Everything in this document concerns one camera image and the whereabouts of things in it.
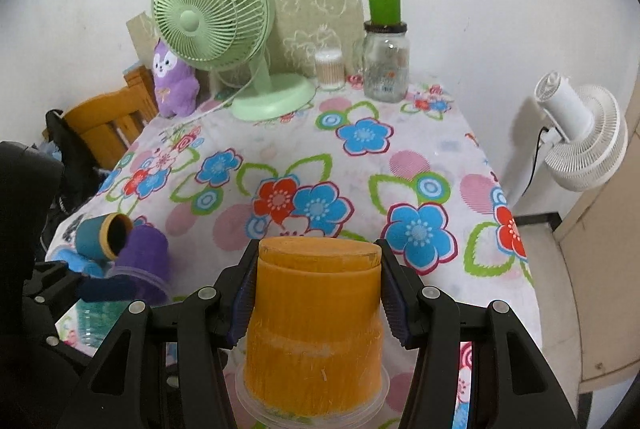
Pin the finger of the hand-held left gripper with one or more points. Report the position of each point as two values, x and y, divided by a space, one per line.
107 290

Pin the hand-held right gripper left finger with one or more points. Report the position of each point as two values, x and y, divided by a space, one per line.
242 306

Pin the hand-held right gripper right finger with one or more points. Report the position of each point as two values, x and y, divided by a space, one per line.
395 309

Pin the clear plastic cup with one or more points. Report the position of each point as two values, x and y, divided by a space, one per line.
150 291

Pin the purple cup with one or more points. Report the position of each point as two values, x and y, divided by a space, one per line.
146 254

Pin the orange cup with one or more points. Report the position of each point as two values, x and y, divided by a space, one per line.
315 309

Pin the clear plastic container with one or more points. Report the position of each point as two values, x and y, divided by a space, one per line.
310 416

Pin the blue cup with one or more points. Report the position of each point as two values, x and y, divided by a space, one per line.
75 261

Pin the teal cup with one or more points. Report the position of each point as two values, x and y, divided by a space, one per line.
97 236

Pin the green cup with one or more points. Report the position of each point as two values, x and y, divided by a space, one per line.
385 10

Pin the black cloth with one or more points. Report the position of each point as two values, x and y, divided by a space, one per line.
72 159

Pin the wooden chair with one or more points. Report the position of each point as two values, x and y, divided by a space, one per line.
100 114

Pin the floral tablecloth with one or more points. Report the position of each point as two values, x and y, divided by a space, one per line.
350 169

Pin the purple plush toy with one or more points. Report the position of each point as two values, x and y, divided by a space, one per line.
172 84

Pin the beige cabinet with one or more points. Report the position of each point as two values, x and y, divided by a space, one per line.
600 269

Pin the small beige floral board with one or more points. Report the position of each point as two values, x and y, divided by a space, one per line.
142 34

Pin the clear glass jar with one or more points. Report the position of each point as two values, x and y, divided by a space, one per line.
386 69

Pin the cotton swab container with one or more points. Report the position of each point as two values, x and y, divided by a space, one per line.
329 69

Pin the clear drinking glass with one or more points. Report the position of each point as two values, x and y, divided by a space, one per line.
358 56

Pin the white standing fan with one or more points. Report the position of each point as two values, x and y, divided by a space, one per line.
585 134

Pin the green desk fan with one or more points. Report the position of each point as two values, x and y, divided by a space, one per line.
192 20

